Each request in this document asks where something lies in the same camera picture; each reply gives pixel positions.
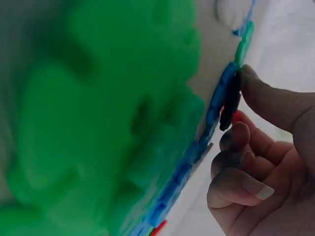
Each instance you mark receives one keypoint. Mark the person's right thumb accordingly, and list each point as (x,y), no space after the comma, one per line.
(265,98)

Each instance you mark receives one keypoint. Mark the teal plastic link piece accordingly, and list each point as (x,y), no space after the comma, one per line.
(246,41)

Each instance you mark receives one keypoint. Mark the black plastic link piece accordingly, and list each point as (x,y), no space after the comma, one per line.
(231,98)

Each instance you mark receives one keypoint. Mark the grey textured mat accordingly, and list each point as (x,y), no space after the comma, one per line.
(211,61)

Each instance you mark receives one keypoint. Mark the red plastic link piece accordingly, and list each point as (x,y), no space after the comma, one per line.
(160,227)

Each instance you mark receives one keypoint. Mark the row of blue links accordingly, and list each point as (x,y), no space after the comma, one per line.
(197,152)

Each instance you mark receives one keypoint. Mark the white plastic piece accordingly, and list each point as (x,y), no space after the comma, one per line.
(231,12)

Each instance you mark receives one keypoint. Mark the large green plastic shape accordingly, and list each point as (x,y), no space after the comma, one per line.
(98,123)

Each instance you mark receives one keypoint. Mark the person's right hand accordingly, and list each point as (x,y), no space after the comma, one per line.
(283,157)

